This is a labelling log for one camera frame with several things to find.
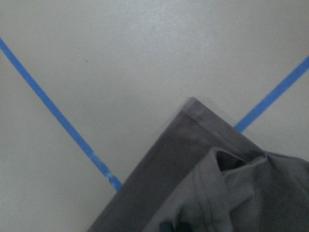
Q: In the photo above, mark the dark brown t-shirt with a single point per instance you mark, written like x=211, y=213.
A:
x=202, y=175

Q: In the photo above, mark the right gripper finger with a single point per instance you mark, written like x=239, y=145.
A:
x=165, y=227

